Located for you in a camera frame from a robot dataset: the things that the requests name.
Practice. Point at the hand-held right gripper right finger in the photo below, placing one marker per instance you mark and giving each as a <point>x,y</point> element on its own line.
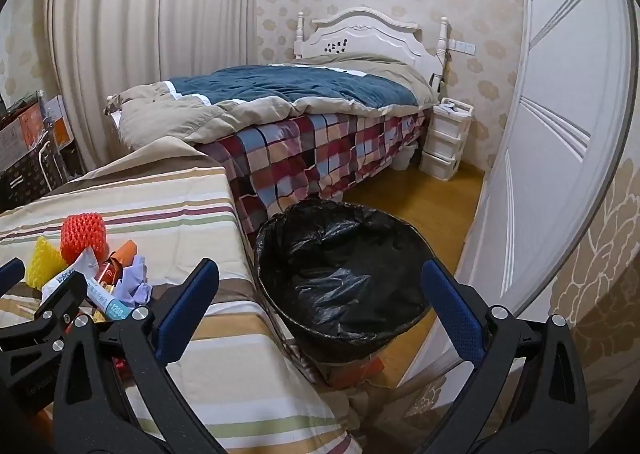
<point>452,299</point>

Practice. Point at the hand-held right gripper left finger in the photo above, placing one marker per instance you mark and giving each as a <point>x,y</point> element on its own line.
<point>185,299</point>

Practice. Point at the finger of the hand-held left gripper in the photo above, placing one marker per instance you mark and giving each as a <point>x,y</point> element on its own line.
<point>60,301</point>
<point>11,274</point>

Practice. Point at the yellow foam fruit net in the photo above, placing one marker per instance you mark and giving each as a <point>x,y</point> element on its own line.
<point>42,264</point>

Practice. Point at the white blue plastic wrapper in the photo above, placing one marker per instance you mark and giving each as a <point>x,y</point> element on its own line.
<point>82,266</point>

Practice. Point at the blue white tube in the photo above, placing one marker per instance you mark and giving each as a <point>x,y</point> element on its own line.
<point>112,301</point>

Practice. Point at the red snack packet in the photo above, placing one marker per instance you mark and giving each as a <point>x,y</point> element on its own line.
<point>109,273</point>

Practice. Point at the orange foam fruit net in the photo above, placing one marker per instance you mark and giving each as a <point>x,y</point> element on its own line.
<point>84,236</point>

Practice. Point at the orange wrapper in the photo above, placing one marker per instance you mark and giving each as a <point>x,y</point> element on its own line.
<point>126,251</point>

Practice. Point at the red wrapper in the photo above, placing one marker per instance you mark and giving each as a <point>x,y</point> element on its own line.
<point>119,364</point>

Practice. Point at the black-lined trash bin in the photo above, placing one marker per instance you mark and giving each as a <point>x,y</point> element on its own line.
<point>345,274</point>

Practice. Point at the striped bed sheet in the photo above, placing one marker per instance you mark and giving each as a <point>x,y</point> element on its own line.
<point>175,214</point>

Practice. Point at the cardboard box with orange print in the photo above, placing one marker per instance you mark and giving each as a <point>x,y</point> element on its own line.
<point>20,133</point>

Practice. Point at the white bucket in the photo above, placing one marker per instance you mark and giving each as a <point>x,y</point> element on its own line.
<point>407,156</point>

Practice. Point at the white plastic drawer unit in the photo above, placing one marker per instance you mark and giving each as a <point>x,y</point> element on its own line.
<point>445,143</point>

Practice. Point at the white and orange box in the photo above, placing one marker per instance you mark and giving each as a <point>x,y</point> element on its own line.
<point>57,121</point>

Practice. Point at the plaid bed sheet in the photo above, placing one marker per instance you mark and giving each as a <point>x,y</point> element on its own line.
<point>300,153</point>

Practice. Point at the white panel door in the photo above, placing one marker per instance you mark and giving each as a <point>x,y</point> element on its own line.
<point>540,133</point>

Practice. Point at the blue and beige duvet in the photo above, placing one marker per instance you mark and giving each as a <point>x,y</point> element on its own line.
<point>280,83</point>

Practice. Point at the white wooden bed headboard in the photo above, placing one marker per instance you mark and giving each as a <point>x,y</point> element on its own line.
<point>370,36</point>

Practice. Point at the white striped curtain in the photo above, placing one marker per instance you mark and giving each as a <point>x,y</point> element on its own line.
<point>150,8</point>

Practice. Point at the white tube frame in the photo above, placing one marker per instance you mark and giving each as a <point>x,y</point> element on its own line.
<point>41,158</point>

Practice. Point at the white wall switch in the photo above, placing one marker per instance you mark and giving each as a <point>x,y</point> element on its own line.
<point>462,47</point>

